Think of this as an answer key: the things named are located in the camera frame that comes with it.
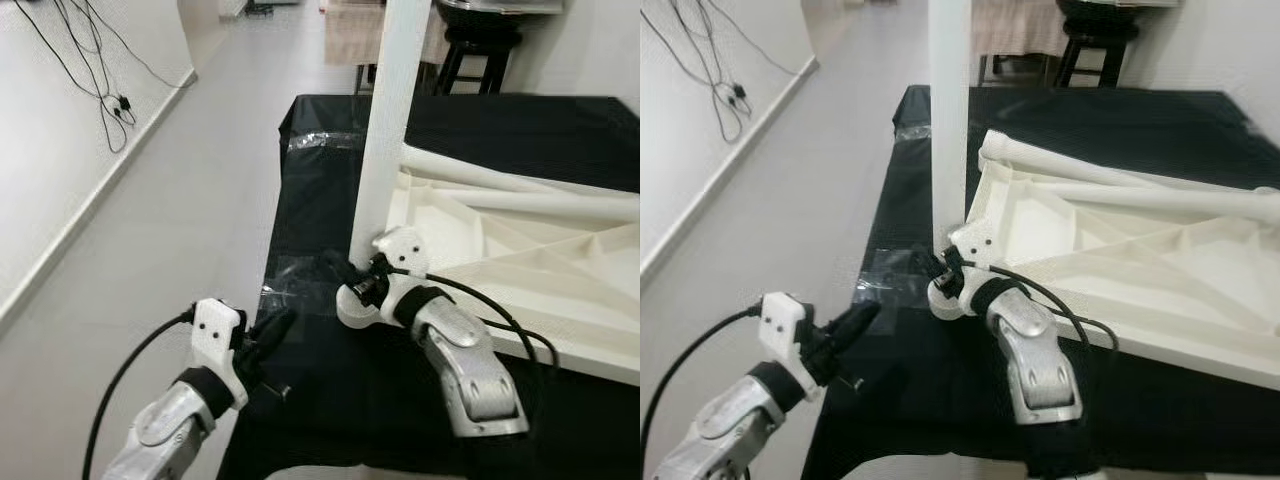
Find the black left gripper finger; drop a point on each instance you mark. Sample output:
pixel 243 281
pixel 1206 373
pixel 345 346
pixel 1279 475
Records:
pixel 262 345
pixel 280 325
pixel 860 318
pixel 838 338

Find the black round basin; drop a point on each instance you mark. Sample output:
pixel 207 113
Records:
pixel 1120 10
pixel 500 12

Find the beige cloth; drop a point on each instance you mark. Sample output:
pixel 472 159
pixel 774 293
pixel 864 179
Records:
pixel 1010 25
pixel 350 35

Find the white plastic table leg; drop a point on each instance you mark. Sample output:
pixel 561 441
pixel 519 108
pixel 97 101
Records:
pixel 1060 165
pixel 570 207
pixel 480 175
pixel 950 120
pixel 1200 205
pixel 390 120

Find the black stool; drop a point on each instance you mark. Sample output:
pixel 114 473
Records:
pixel 1100 38
pixel 480 40

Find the white plastic children table top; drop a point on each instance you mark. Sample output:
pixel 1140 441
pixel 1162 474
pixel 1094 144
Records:
pixel 1150 290
pixel 560 290

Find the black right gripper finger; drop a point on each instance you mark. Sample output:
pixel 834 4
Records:
pixel 925 260
pixel 358 292
pixel 335 265
pixel 942 288

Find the black tablecloth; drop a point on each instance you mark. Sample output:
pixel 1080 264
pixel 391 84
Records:
pixel 330 400
pixel 900 400

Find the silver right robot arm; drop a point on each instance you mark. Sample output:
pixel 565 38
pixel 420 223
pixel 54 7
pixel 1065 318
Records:
pixel 1040 360
pixel 465 365

